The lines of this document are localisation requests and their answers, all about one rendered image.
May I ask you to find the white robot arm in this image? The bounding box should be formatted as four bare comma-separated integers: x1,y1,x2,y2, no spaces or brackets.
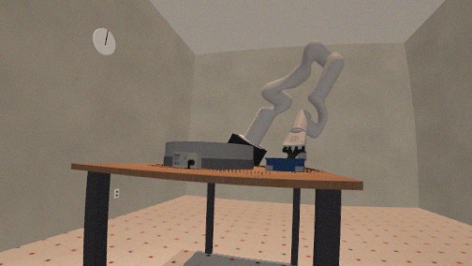
239,40,344,149

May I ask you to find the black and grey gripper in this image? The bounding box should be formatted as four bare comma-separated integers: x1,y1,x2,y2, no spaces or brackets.
282,129,307,158

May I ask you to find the blue crate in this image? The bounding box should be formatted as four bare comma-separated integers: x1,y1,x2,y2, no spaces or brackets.
265,157,305,172

